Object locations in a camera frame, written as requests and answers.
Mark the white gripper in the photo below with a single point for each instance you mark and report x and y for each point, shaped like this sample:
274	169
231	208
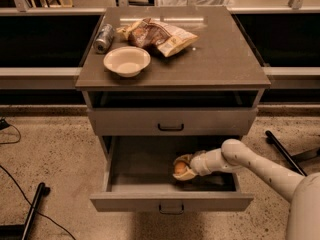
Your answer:
200	166

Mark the orange fruit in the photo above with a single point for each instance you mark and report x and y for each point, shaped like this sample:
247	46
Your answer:
180	167

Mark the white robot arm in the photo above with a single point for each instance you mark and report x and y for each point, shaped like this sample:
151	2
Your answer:
302	192

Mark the closed grey upper drawer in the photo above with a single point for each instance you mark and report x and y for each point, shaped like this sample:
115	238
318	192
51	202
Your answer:
171	122

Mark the open grey lower drawer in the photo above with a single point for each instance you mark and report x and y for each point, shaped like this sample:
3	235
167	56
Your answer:
139	178

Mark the grey drawer cabinet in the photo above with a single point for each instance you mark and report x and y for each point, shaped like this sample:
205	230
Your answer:
219	71

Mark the black stand leg right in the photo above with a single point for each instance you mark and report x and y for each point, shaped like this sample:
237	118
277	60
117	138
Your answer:
293	160

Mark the black stand leg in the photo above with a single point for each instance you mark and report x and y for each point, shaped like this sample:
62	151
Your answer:
293	160
22	231

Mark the white bowl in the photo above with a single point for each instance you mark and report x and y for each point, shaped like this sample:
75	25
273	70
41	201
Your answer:
127	61

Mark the brown chip bag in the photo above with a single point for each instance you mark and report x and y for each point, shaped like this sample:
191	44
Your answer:
150	34

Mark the black stand leg left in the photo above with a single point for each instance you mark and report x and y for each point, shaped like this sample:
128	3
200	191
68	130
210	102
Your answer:
22	231

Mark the silver soda can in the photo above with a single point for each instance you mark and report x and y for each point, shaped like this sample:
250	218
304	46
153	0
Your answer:
104	39

